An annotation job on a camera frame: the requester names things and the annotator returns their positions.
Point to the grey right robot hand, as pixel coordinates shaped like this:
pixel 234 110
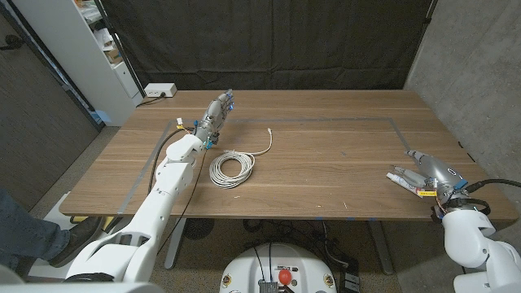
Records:
pixel 441 173

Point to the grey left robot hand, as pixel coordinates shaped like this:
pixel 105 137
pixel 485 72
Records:
pixel 213 116

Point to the white toothpaste tube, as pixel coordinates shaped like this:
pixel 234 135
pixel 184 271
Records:
pixel 397 180

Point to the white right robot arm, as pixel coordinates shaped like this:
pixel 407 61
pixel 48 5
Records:
pixel 468 236

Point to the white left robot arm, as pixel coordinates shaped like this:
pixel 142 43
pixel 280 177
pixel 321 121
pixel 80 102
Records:
pixel 173 175

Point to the white power strip box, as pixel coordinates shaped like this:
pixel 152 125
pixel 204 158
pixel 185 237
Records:
pixel 159 89

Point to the black backdrop curtain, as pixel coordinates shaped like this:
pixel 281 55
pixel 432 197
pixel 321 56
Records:
pixel 264 40

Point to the wooden panel with metal strip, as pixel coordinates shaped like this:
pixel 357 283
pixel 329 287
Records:
pixel 305 119

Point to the grey table leg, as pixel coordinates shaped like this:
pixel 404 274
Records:
pixel 175 244
pixel 380 248

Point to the black round grille object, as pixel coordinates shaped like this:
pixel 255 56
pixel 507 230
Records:
pixel 198 228

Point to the black backdrop stand pole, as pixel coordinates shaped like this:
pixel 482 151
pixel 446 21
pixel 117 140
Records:
pixel 429 10
pixel 120 46

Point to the brown cardboard box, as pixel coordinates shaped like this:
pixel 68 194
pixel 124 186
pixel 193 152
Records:
pixel 112 55

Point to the black floor power strip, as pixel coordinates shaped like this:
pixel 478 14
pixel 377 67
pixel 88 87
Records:
pixel 350 281

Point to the white shelf cabinet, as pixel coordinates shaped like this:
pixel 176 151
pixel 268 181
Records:
pixel 77 53

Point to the white robot torso base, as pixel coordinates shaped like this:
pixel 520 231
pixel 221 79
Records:
pixel 252 268

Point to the red emergency stop button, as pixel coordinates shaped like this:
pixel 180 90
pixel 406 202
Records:
pixel 285 276

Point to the person's black shoe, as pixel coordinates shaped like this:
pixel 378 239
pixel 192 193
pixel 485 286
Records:
pixel 79 238

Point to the person's leg in jeans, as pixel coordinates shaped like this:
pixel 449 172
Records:
pixel 24 232

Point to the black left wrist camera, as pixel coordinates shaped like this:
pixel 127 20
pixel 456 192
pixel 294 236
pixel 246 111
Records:
pixel 212 141

